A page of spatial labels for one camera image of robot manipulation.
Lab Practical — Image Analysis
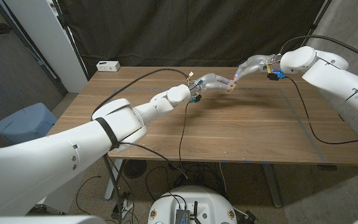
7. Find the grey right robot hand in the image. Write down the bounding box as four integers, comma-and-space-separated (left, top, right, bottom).
233, 54, 283, 83

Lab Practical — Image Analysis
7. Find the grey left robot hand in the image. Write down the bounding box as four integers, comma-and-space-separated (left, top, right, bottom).
188, 73, 233, 97

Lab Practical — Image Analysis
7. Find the black backdrop curtain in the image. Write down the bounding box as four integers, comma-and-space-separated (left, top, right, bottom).
56, 0, 334, 75

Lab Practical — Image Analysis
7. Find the white power strip box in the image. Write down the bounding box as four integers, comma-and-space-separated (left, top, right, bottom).
96, 60, 121, 72

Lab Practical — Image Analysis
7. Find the round black floor fan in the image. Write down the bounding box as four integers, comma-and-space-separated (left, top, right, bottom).
122, 159, 147, 179

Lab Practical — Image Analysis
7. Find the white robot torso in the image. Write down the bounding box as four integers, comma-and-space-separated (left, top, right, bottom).
147, 185, 238, 224

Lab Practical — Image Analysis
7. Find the grey table leg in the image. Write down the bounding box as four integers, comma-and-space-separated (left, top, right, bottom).
261, 164, 283, 208

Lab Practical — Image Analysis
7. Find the grey ribbed torso module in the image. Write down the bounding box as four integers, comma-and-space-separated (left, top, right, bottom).
175, 208, 191, 224

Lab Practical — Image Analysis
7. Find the black floor device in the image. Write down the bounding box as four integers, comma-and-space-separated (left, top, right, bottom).
244, 210, 260, 224

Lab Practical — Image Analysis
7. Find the white table leg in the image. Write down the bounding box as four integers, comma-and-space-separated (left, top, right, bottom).
104, 159, 124, 200

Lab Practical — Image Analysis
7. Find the black and white floor glove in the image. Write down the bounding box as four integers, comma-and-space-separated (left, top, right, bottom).
111, 192, 135, 221

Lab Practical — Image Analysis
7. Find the white pillar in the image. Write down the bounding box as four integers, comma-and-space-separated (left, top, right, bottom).
3, 0, 88, 93

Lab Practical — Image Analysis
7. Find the white flat floor panel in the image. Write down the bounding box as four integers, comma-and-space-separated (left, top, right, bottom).
37, 170, 86, 215

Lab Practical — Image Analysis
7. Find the blue plastic bin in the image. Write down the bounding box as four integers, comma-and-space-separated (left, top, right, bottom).
0, 102, 58, 146

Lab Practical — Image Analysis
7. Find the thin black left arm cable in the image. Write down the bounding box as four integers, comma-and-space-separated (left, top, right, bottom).
118, 101, 195, 179

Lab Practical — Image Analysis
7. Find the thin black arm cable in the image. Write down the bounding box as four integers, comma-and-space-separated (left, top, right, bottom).
286, 76, 358, 146
118, 101, 195, 179

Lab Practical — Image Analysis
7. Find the black backdrop frame pole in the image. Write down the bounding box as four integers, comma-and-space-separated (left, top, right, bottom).
290, 0, 334, 68
50, 0, 90, 79

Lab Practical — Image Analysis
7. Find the thick black left hand cable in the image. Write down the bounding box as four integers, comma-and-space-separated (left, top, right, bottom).
91, 68, 190, 121

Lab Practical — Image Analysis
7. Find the thick black hand cable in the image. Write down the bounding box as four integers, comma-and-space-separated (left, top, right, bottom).
91, 68, 190, 121
278, 34, 358, 66

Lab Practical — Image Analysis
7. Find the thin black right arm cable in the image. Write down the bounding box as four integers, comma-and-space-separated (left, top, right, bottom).
286, 76, 358, 146

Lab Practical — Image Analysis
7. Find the thick black right hand cable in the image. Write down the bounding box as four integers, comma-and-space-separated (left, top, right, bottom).
278, 34, 358, 66

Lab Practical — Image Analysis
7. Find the black floor cable tangle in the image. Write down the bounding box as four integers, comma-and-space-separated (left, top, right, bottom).
144, 161, 228, 202

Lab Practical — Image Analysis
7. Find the thick dark hanging cable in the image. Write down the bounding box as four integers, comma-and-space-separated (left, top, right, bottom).
101, 154, 124, 224

